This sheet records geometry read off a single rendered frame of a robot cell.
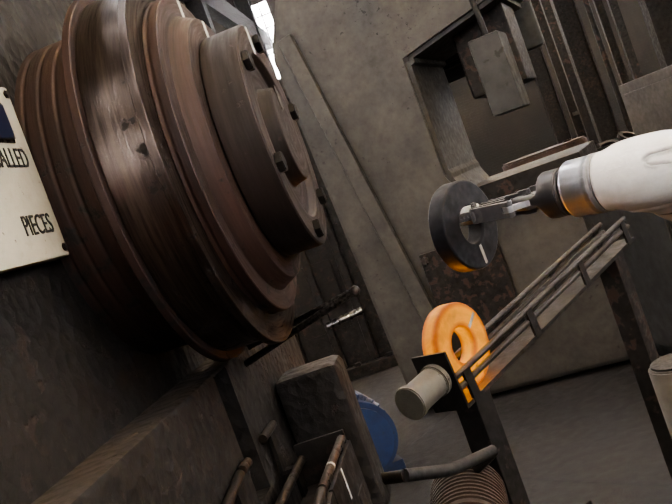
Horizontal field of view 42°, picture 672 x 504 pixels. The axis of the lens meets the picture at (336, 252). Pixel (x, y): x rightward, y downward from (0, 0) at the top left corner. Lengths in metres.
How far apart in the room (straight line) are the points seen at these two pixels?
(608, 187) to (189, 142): 0.65
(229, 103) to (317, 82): 2.92
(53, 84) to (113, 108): 0.11
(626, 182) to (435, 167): 2.47
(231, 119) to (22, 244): 0.26
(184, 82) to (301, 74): 2.93
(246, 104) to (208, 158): 0.07
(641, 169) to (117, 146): 0.73
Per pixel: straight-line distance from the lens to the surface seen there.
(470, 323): 1.62
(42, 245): 0.90
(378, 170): 3.80
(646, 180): 1.30
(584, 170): 1.35
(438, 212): 1.45
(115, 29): 0.97
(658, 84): 5.38
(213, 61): 1.00
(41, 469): 0.81
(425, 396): 1.47
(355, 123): 3.82
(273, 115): 1.03
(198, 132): 0.93
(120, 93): 0.92
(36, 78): 1.03
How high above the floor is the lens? 1.01
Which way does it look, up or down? 3 degrees down
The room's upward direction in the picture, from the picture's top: 20 degrees counter-clockwise
